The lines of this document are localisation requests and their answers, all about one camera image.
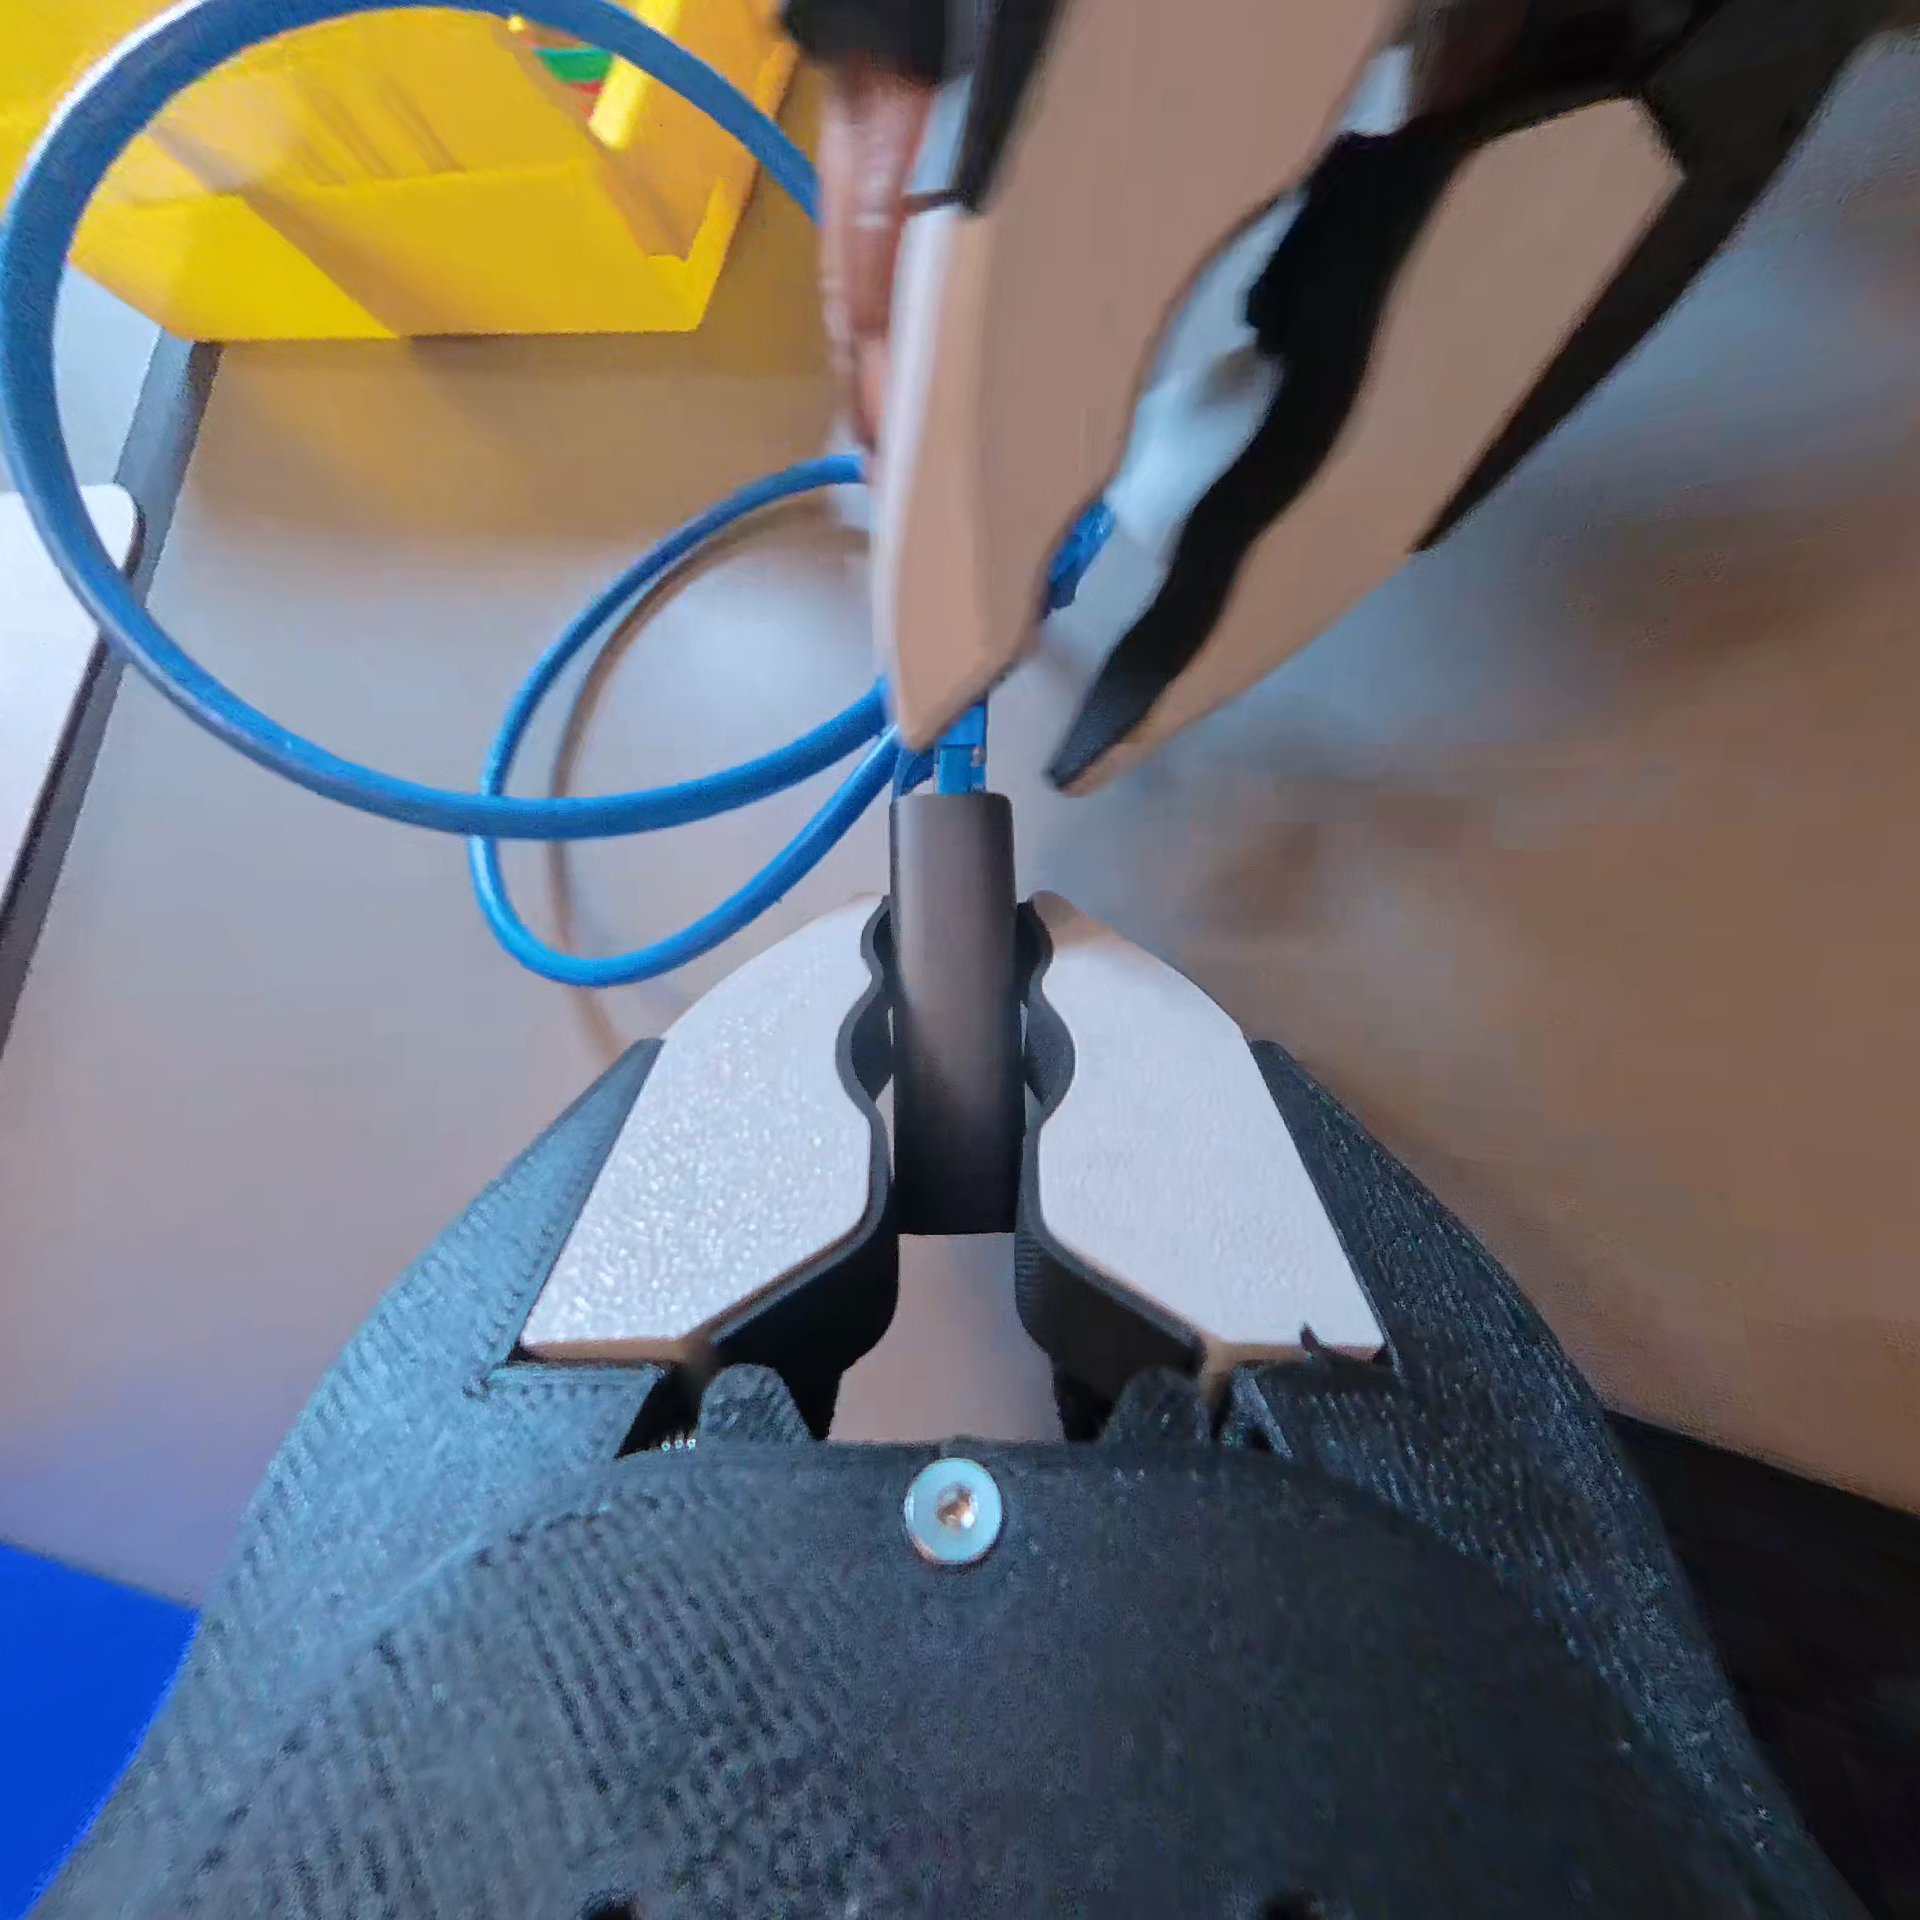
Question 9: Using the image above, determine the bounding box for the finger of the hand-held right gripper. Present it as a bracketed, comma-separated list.
[874, 0, 1415, 750]
[1044, 96, 1688, 795]

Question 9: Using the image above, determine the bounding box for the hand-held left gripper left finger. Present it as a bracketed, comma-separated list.
[516, 891, 903, 1444]

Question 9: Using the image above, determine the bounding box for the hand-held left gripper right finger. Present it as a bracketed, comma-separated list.
[1017, 889, 1387, 1432]

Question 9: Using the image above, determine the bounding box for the black ethernet coupler port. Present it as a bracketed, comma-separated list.
[887, 792, 1030, 1239]

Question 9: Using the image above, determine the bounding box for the blue ethernet cable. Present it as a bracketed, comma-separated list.
[0, 0, 1121, 992]

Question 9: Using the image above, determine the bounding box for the yellow plastic bin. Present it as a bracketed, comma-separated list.
[0, 0, 806, 345]

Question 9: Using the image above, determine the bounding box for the person's right hand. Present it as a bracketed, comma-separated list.
[823, 59, 963, 452]

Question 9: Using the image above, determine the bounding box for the dark knit cloth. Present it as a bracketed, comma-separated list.
[1606, 1410, 1920, 1920]

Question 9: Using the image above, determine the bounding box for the blue plastic bin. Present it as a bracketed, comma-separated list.
[0, 1537, 203, 1920]

